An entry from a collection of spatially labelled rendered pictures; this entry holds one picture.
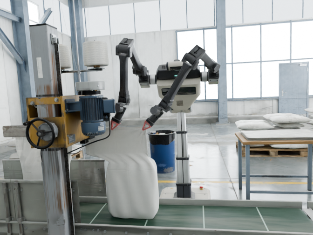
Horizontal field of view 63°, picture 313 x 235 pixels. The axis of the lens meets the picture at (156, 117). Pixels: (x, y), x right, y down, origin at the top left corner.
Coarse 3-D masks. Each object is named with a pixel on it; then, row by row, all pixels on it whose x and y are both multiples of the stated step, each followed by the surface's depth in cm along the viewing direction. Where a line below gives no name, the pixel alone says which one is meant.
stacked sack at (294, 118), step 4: (276, 116) 490; (280, 116) 480; (284, 116) 477; (288, 116) 477; (292, 116) 473; (296, 116) 469; (300, 116) 471; (272, 120) 468; (276, 120) 465; (280, 120) 464; (284, 120) 462; (288, 120) 460; (292, 120) 459; (296, 120) 458; (300, 120) 456; (304, 120) 455; (308, 120) 454
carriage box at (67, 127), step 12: (60, 96) 149; (72, 96) 163; (36, 108) 161; (48, 120) 152; (60, 120) 151; (72, 120) 162; (60, 132) 152; (72, 132) 161; (36, 144) 155; (60, 144) 153; (72, 144) 161
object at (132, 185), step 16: (128, 128) 192; (144, 128) 190; (96, 144) 197; (112, 144) 196; (128, 144) 193; (144, 144) 191; (112, 160) 193; (128, 160) 190; (144, 160) 189; (112, 176) 191; (128, 176) 188; (144, 176) 186; (112, 192) 193; (128, 192) 189; (144, 192) 187; (112, 208) 195; (128, 208) 192; (144, 208) 189
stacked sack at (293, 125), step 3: (273, 123) 524; (276, 123) 505; (279, 123) 492; (282, 123) 486; (285, 123) 482; (288, 123) 479; (291, 123) 478; (294, 123) 476; (297, 123) 475; (300, 123) 476; (279, 126) 490; (282, 126) 509; (285, 126) 474; (288, 126) 474; (291, 126) 473; (294, 126) 472; (297, 126) 471; (300, 126) 470; (303, 126) 470
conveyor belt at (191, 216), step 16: (80, 208) 215; (96, 208) 213; (160, 208) 208; (176, 208) 207; (192, 208) 205; (208, 208) 204; (224, 208) 203; (240, 208) 201; (256, 208) 200; (272, 208) 199; (288, 208) 198; (112, 224) 187; (128, 224) 185; (144, 224) 184; (160, 224) 183; (176, 224) 182; (192, 224) 181; (208, 224) 180; (224, 224) 179; (240, 224) 178; (256, 224) 177; (272, 224) 176; (288, 224) 175; (304, 224) 174
